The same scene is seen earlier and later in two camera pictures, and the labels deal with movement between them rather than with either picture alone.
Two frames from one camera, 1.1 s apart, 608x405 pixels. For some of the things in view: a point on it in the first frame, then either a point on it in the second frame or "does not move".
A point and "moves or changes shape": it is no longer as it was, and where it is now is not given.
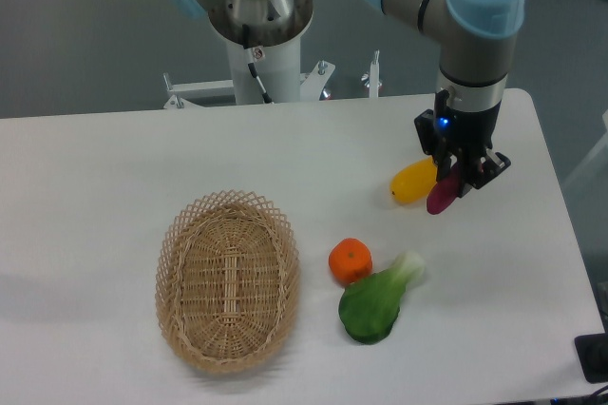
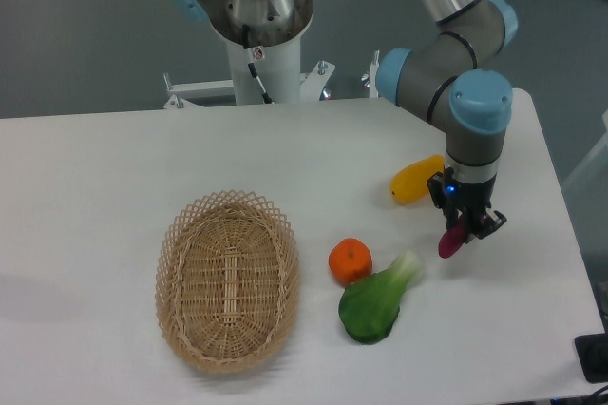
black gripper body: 469,130 to 447,192
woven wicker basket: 227,280 does not move
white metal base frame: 188,95 does not move
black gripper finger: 443,153 to 452,216
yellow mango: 412,183 does not move
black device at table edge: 593,356 does not move
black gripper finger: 485,165 to 490,220
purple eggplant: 445,191 moves or changes shape
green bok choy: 369,307 does not move
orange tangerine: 349,260 does not move
